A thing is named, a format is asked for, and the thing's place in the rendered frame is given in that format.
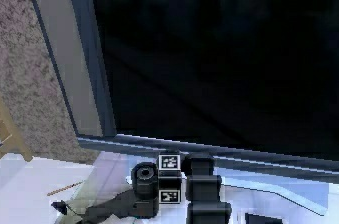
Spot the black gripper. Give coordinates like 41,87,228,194
50,161,160,221

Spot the light wooden chair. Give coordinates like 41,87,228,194
0,66,34,178

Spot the dark window with grey frame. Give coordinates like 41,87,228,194
31,0,339,188

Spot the thin brown stick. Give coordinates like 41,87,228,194
46,180,85,197

